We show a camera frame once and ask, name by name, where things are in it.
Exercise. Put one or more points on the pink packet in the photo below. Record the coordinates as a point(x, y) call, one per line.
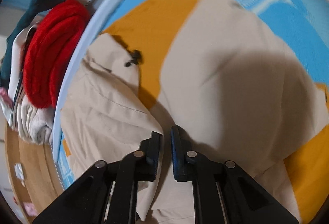
point(29, 208)

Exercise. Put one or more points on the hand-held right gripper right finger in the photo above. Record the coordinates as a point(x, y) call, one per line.
point(176, 154)

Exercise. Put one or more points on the beige and mustard hooded jacket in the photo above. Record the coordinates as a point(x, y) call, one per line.
point(218, 85)

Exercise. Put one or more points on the beige folded blanket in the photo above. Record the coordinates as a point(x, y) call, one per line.
point(30, 121)

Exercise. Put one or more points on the red folded blanket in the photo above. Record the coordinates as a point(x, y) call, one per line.
point(51, 51)

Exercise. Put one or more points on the wooden bed headboard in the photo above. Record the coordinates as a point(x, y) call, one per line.
point(38, 162)

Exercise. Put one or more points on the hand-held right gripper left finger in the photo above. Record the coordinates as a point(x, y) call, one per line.
point(154, 159)

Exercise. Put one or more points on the dark striped folded cloth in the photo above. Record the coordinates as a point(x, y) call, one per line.
point(16, 95)

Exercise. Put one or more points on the tissue packet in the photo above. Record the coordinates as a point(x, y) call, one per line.
point(19, 171)

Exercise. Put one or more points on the white and pink cloth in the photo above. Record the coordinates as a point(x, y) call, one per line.
point(5, 99)

